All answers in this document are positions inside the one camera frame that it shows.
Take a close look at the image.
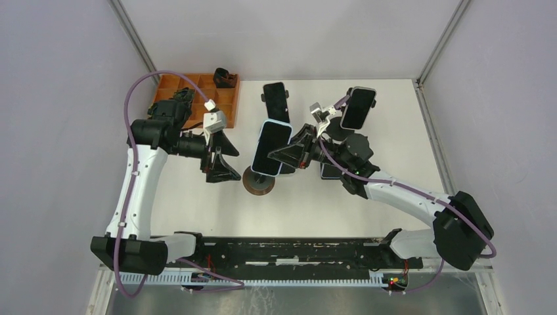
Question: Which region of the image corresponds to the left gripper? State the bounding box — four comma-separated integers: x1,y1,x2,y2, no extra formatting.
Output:
170,129,241,182

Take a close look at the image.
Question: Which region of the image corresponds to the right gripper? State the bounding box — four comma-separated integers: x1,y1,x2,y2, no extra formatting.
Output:
268,124,351,170

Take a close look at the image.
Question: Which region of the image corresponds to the light blue case phone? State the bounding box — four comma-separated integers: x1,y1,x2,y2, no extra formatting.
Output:
250,119,293,177

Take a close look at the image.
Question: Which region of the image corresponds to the black phone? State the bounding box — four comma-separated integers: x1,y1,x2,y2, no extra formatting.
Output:
279,163,296,175

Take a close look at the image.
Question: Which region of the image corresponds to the purple case phone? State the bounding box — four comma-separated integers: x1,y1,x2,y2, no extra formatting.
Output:
320,163,342,180

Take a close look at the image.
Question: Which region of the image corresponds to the wooden round base stand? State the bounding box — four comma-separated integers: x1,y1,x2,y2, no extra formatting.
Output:
242,167,275,196

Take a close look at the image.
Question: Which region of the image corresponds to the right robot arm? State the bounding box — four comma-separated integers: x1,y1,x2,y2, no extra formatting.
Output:
268,124,497,271

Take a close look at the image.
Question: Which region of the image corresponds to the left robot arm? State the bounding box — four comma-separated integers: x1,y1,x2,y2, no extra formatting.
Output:
90,100,241,275

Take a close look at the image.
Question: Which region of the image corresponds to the black right round stand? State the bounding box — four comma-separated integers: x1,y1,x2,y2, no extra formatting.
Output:
326,88,356,142

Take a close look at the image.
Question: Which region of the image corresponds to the phone on tall stand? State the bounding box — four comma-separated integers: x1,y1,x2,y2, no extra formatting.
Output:
261,82,290,123

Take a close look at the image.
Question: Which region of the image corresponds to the black tall round stand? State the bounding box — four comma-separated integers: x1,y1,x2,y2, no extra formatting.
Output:
260,93,299,140

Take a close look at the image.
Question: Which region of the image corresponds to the white case phone right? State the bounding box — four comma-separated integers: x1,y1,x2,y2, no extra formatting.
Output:
340,87,377,131

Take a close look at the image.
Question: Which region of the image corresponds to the orange compartment tray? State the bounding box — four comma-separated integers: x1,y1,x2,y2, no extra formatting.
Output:
153,73,240,129

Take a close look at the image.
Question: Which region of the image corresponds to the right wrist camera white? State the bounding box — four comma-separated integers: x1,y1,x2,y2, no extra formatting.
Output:
309,102,340,138

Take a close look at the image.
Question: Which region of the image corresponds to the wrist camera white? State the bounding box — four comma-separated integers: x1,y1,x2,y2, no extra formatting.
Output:
202,110,227,144
309,102,340,138

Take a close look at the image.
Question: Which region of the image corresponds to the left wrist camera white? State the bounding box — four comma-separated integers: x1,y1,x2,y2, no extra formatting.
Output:
202,110,227,144

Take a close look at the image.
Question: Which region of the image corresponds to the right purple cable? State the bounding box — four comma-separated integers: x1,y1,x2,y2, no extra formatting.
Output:
317,95,498,295

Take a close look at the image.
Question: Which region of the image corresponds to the purple cable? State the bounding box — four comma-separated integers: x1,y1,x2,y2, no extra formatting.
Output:
317,95,498,295
112,70,244,299

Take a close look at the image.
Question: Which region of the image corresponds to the black green cable bundle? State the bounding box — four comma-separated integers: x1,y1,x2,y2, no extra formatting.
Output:
171,87,196,103

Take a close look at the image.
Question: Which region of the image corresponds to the light blue cable duct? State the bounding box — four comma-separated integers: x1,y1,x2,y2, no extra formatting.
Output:
145,270,388,288

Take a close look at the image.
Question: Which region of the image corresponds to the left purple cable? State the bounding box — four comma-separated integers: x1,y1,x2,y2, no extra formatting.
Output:
112,70,244,299

